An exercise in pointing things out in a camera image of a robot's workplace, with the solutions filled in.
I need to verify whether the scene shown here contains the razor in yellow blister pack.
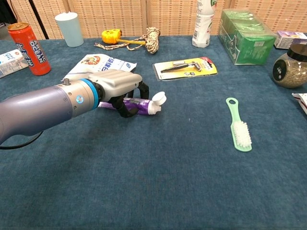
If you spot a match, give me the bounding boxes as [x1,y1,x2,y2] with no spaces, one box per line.
[153,57,219,82]

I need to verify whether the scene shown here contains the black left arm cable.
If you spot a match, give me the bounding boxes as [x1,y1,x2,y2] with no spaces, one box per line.
[0,131,44,150]

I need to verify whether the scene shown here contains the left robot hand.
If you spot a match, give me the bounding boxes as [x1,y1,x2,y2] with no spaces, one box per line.
[88,69,150,118]

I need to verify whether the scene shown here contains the green brush white bristles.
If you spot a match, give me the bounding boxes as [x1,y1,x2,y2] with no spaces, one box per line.
[225,97,253,152]

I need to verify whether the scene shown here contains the coiled beige patterned rope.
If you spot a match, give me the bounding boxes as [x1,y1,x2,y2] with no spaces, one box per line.
[94,26,161,55]

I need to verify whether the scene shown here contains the glass jar black lid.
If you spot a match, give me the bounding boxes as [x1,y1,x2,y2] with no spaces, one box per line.
[272,44,307,89]

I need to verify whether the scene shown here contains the white bag blue print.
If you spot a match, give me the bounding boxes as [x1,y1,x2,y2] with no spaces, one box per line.
[64,54,138,81]

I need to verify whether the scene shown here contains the blue table cloth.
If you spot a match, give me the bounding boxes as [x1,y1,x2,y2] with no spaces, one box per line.
[0,35,307,230]

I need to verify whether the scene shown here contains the bamboo folding screen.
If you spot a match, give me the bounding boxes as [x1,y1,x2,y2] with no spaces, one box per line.
[6,0,307,40]

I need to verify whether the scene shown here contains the purple white toothpaste tube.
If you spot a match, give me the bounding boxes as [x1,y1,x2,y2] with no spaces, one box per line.
[97,91,167,115]

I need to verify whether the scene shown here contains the red white snack packet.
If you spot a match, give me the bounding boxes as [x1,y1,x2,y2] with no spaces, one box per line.
[291,92,307,115]

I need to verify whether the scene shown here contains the light blue plastic cup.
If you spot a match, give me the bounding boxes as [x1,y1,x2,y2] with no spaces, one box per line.
[54,11,84,48]

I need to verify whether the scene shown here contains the black tripod stand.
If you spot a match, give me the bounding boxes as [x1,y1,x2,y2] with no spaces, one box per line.
[28,0,50,40]

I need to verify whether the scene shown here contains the white plastic drink bottle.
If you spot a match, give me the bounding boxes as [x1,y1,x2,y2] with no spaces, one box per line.
[191,0,215,48]

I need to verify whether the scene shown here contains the yellow tape measure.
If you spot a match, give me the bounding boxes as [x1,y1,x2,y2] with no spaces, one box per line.
[101,28,146,46]

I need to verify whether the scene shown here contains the small purple white carton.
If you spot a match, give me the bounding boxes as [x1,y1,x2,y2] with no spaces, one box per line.
[273,30,307,50]

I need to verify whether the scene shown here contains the green wrapped tissue pack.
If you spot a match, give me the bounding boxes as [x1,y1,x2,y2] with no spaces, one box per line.
[217,9,277,66]

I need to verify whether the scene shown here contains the red Arctic Ocean can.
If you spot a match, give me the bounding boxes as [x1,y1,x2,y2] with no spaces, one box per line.
[7,22,52,76]

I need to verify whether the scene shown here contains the white blue milk carton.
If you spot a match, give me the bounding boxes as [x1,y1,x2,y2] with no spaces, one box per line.
[0,49,29,79]

